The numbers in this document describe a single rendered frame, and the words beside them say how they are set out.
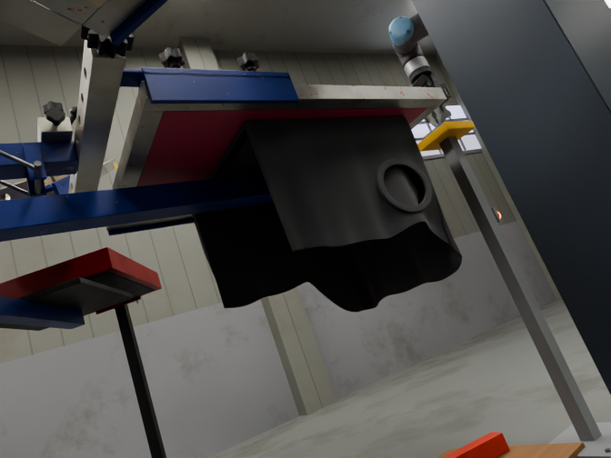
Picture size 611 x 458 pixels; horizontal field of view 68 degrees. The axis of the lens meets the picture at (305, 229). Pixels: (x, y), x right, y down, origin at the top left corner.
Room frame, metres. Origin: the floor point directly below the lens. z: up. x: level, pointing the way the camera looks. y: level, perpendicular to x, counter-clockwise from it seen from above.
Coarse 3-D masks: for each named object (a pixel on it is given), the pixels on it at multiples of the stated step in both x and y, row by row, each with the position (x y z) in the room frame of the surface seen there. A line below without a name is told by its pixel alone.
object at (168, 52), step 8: (168, 48) 0.71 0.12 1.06; (176, 48) 0.72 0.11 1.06; (160, 56) 0.71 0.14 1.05; (168, 56) 0.71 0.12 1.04; (176, 56) 0.72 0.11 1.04; (248, 56) 0.80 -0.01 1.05; (256, 56) 0.81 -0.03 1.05; (168, 64) 0.72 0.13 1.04; (176, 64) 0.72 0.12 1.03; (184, 64) 0.74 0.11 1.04; (240, 64) 0.80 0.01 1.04; (248, 64) 0.81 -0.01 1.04; (256, 64) 0.82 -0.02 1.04
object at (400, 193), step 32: (256, 128) 0.86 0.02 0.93; (288, 128) 0.91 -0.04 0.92; (320, 128) 0.96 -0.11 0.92; (352, 128) 1.01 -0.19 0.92; (384, 128) 1.07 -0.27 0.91; (288, 160) 0.89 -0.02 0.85; (320, 160) 0.94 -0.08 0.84; (352, 160) 0.99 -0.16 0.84; (384, 160) 1.04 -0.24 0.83; (416, 160) 1.11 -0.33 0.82; (288, 192) 0.89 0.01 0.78; (320, 192) 0.93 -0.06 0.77; (352, 192) 0.98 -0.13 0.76; (384, 192) 1.01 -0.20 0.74; (416, 192) 1.12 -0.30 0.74; (288, 224) 0.87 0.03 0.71; (320, 224) 0.92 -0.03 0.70; (352, 224) 0.97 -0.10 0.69; (384, 224) 1.02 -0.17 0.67
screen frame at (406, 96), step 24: (144, 96) 0.68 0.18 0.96; (312, 96) 0.87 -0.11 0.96; (336, 96) 0.91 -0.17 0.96; (360, 96) 0.95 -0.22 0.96; (384, 96) 0.99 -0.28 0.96; (408, 96) 1.04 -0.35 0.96; (432, 96) 1.09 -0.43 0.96; (144, 120) 0.73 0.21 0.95; (144, 144) 0.81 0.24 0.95; (120, 168) 0.90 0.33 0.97; (192, 216) 1.28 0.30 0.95
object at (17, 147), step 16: (0, 144) 0.77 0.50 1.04; (16, 144) 0.79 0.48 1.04; (32, 144) 0.80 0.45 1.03; (48, 144) 0.82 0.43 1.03; (64, 144) 0.83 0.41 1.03; (0, 160) 0.77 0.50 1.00; (48, 160) 0.81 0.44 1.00; (64, 160) 0.83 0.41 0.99; (0, 176) 0.80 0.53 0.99; (16, 176) 0.82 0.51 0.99
